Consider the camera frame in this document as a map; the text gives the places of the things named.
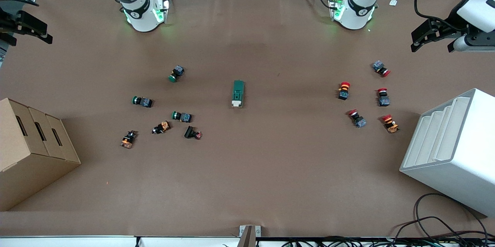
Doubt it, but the green load switch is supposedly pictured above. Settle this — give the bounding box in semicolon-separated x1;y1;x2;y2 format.
231;80;245;108

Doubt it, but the red button with blue block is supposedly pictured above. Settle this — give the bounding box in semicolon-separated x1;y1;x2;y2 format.
348;109;367;128
377;88;391;107
372;60;391;77

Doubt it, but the red button with orange block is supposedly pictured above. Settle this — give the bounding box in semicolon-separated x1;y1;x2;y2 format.
337;82;351;101
381;114;400;134

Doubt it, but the white slotted bin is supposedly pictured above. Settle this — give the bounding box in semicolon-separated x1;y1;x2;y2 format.
399;88;495;217

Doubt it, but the brown cardboard box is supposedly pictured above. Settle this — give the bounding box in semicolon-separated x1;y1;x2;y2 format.
0;98;82;212

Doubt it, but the green button with blue block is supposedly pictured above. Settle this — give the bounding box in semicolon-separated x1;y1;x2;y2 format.
172;111;193;123
132;96;154;108
168;65;185;83

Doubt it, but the black button with orange block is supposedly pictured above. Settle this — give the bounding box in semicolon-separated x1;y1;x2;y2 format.
120;130;138;149
152;121;171;135

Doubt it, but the black button with red block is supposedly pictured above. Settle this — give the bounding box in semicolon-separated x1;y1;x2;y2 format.
184;126;203;140

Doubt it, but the brown table mat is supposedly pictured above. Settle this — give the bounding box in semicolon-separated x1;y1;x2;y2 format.
0;0;495;238

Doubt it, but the black looped floor cable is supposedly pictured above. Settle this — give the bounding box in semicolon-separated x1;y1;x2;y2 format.
391;193;490;245

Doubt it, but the black cable bundle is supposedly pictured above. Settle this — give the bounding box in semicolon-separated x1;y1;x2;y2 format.
271;235;495;247

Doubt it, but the grey metal bracket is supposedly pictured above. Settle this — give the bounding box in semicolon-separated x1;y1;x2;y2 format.
239;225;261;247

